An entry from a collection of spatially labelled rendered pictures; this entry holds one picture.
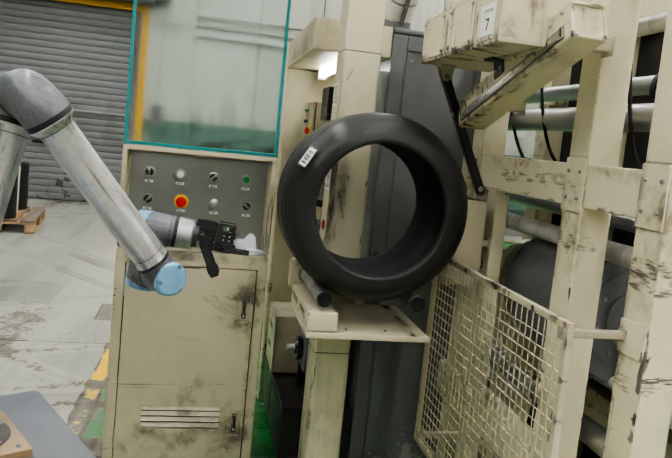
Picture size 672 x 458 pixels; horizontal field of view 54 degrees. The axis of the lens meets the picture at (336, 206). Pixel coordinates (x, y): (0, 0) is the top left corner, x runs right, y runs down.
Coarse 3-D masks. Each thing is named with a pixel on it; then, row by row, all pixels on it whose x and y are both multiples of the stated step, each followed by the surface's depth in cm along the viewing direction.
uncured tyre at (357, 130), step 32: (320, 128) 198; (352, 128) 186; (384, 128) 187; (416, 128) 191; (288, 160) 203; (320, 160) 184; (416, 160) 217; (448, 160) 192; (288, 192) 187; (416, 192) 221; (448, 192) 192; (288, 224) 188; (416, 224) 220; (448, 224) 193; (320, 256) 187; (384, 256) 219; (416, 256) 218; (448, 256) 196; (352, 288) 191; (384, 288) 192; (416, 288) 197
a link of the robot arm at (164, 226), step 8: (144, 216) 185; (152, 216) 186; (160, 216) 187; (168, 216) 188; (176, 216) 190; (152, 224) 185; (160, 224) 185; (168, 224) 186; (176, 224) 187; (160, 232) 185; (168, 232) 186; (176, 232) 186; (160, 240) 186; (168, 240) 186
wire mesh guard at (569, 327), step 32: (480, 288) 199; (448, 320) 221; (480, 320) 197; (448, 352) 219; (480, 352) 195; (512, 352) 176; (448, 384) 217; (512, 384) 174; (416, 416) 242; (448, 416) 215; (480, 416) 192; (544, 416) 158; (448, 448) 213
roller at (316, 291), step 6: (306, 276) 213; (306, 282) 210; (312, 282) 203; (312, 288) 199; (318, 288) 195; (324, 288) 195; (312, 294) 198; (318, 294) 190; (324, 294) 189; (330, 294) 191; (318, 300) 189; (324, 300) 190; (330, 300) 190; (324, 306) 190
